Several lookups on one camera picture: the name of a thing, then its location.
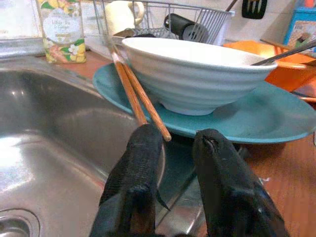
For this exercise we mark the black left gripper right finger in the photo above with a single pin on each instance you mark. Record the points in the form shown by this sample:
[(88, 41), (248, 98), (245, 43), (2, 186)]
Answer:
[(222, 177)]

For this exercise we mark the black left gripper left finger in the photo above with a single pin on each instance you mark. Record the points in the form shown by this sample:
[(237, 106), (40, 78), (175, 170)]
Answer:
[(133, 168)]

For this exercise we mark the brown wooden chopstick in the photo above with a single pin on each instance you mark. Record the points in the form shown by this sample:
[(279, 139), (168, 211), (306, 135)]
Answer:
[(126, 85), (146, 101)]

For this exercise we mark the teal plate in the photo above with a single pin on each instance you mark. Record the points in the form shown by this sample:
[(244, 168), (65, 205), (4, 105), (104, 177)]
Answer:
[(259, 116)]

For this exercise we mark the stainless steel double sink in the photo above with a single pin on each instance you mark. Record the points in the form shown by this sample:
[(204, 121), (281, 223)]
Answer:
[(54, 128)]

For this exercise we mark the white ribbed bowl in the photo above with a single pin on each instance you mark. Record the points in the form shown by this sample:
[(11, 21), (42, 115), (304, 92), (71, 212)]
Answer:
[(197, 81)]

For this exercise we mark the orange bowl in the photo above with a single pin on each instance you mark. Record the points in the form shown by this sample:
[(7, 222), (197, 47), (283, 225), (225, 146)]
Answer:
[(291, 76)]

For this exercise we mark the clear dish rack tray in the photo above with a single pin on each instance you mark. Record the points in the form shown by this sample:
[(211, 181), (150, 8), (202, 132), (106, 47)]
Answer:
[(98, 47)]

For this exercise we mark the metal sink drain strainer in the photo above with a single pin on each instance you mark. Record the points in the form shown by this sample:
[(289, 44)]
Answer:
[(12, 225)]

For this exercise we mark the black bottle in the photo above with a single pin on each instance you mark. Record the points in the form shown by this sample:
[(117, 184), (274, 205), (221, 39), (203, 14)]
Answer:
[(184, 24)]

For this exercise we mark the cream mug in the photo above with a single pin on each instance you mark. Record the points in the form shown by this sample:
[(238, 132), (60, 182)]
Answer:
[(121, 16)]

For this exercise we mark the floral soap dispenser bottle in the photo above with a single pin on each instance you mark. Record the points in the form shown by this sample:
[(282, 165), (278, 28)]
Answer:
[(63, 29)]

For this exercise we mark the blue printed box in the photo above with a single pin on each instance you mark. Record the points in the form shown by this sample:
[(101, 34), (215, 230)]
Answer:
[(302, 27)]

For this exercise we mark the black slotted spatula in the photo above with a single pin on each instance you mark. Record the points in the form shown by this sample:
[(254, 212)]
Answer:
[(254, 10)]

